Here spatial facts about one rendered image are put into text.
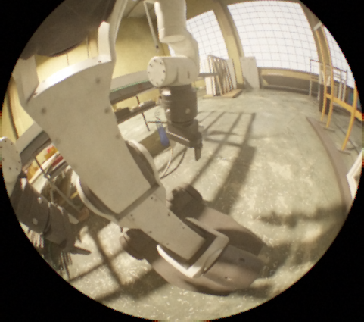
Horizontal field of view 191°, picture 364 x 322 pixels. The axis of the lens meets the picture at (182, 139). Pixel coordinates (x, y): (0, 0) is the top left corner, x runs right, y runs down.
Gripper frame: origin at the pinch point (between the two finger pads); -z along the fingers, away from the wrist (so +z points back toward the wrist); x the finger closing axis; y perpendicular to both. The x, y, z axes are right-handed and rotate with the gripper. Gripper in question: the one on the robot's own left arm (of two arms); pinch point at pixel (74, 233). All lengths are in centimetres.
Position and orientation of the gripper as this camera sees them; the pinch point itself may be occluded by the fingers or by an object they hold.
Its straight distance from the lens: 37.7
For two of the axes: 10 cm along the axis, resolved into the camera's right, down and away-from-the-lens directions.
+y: -6.4, 5.0, -5.9
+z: -0.8, -8.0, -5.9
